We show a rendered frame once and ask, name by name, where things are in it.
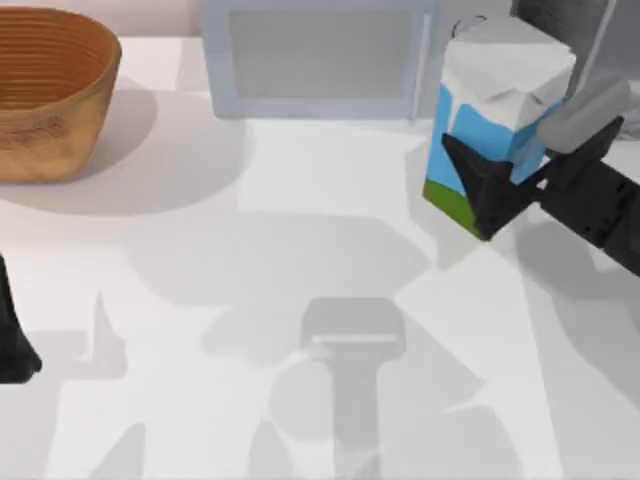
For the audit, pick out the blue white green milk carton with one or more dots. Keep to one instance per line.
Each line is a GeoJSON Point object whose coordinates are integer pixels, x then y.
{"type": "Point", "coordinates": [480, 105]}

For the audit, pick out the pale microwave oven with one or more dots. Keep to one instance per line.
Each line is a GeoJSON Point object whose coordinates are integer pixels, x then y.
{"type": "Point", "coordinates": [320, 55]}

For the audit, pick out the brown wooden basket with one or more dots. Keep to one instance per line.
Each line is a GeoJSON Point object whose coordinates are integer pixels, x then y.
{"type": "Point", "coordinates": [55, 90]}

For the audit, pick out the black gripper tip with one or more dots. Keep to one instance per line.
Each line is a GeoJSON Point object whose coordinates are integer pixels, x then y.
{"type": "Point", "coordinates": [12, 335]}

